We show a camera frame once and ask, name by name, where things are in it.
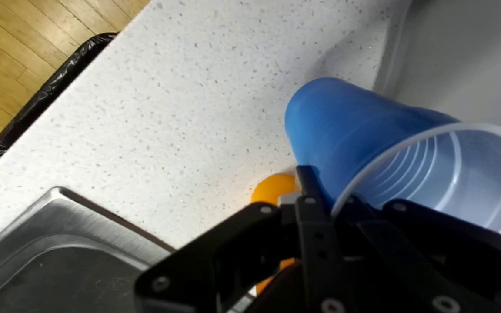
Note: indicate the stainless steel double sink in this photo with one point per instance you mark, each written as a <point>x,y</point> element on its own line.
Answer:
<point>66,254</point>

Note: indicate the orange plastic cup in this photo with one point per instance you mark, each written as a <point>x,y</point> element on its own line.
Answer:
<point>269,190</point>

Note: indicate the grey serving tray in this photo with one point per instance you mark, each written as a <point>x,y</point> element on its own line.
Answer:
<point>445,54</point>

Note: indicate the blue plastic cup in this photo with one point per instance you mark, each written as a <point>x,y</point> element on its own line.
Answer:
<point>363,145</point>

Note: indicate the black trash bag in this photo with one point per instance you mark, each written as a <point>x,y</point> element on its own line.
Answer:
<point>52,87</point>

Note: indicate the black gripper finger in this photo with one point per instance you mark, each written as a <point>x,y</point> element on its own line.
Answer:
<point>320,254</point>

